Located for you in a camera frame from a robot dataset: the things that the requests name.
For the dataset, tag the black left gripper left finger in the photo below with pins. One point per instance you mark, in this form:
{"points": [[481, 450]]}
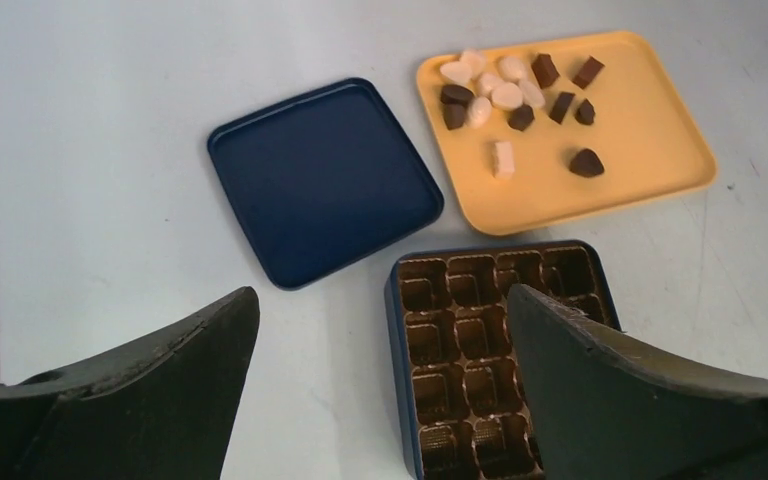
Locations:
{"points": [[162, 406]]}

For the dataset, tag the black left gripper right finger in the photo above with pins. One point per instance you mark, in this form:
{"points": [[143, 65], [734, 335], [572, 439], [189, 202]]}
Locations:
{"points": [[608, 406]]}

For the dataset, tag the blue chocolate box with insert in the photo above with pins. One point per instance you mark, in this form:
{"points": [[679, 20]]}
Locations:
{"points": [[462, 410]]}

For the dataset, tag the white rectangular chocolate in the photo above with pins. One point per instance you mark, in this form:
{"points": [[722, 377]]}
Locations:
{"points": [[504, 165]]}

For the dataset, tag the dark leaf chocolate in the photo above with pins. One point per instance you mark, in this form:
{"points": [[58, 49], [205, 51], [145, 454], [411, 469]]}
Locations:
{"points": [[585, 113]]}

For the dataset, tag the dark crown chocolate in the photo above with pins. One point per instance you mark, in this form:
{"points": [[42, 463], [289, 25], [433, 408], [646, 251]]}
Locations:
{"points": [[521, 118]]}

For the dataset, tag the white oval chocolate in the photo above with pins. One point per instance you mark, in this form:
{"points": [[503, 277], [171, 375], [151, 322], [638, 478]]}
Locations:
{"points": [[478, 112], [532, 94]]}

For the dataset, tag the white round chocolate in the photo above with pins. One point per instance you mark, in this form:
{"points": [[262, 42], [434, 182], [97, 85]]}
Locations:
{"points": [[507, 96], [512, 69], [486, 82], [476, 60]]}

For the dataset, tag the brown rectangular chocolate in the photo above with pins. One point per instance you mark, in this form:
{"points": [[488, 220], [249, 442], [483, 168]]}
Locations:
{"points": [[587, 73], [544, 70]]}

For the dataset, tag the dark oval chocolate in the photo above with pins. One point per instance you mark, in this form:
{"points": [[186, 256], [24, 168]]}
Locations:
{"points": [[453, 94]]}

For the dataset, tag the white heart chocolate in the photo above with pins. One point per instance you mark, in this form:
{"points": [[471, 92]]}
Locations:
{"points": [[456, 73]]}

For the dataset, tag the dark blue box lid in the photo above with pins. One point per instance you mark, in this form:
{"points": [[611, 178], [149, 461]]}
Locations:
{"points": [[321, 180]]}

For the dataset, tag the yellow plastic tray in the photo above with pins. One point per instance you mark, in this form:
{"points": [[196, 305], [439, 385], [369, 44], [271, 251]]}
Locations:
{"points": [[612, 132]]}

